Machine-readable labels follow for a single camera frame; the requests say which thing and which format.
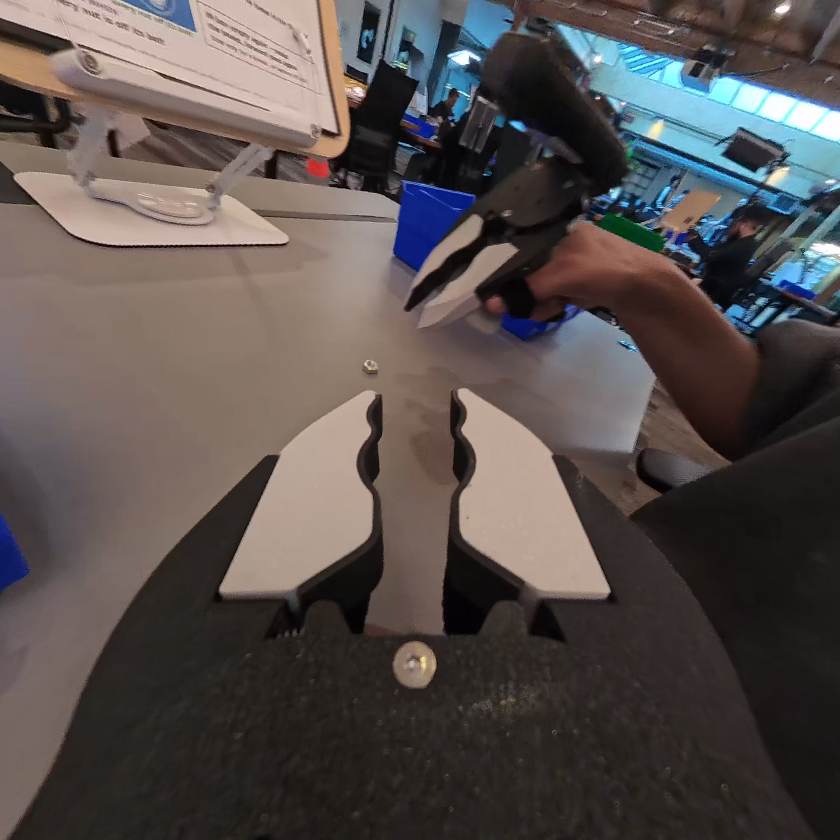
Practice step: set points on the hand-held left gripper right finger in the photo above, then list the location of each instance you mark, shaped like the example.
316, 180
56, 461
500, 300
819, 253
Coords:
532, 519

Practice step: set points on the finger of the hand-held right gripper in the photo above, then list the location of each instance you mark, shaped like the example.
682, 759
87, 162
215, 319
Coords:
453, 256
473, 295

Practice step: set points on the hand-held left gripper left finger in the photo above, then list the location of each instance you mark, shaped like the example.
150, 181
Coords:
295, 519

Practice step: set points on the blue plastic bin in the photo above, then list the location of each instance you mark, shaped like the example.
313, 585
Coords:
11, 551
427, 223

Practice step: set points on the silver hex nut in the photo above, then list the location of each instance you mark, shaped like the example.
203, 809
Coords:
370, 365

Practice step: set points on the person's right forearm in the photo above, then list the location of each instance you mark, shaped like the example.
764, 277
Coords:
709, 355

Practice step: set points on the grey desk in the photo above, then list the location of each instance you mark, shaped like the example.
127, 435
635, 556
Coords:
197, 328

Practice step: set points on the person's right hand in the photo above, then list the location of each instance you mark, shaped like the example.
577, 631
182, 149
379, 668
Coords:
610, 269

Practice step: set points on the green crate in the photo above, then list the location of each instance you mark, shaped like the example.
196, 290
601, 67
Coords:
633, 234

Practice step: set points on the black office chair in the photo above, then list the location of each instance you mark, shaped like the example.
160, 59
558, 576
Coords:
381, 118

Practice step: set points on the person's dark clothing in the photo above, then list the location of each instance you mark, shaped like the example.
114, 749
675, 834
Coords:
761, 604

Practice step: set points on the printed instruction sheet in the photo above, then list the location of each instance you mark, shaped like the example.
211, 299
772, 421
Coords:
197, 40

